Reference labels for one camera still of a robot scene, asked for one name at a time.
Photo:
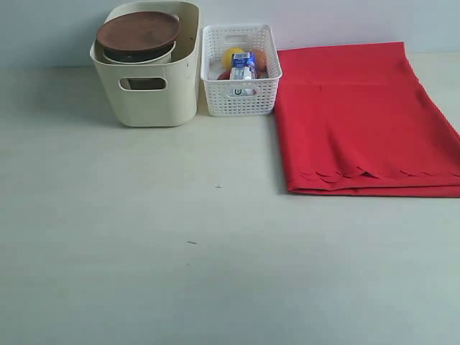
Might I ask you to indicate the red sausage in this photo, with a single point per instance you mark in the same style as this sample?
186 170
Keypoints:
225 75

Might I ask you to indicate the blue white milk carton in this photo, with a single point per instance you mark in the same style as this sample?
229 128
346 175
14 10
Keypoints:
243 68

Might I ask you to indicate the brown egg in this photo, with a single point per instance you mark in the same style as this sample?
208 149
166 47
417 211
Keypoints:
261 59

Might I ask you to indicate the red tablecloth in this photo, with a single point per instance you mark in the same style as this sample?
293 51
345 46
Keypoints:
354 120

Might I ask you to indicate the white ceramic bowl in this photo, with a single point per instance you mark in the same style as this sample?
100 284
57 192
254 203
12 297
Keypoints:
161 56

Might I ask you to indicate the round wooden plate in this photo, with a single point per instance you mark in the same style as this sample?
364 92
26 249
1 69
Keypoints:
142 31

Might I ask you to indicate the white perforated plastic basket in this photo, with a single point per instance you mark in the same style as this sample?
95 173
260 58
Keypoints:
254 97

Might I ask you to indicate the large cream plastic bin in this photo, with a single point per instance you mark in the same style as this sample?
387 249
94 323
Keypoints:
163 95

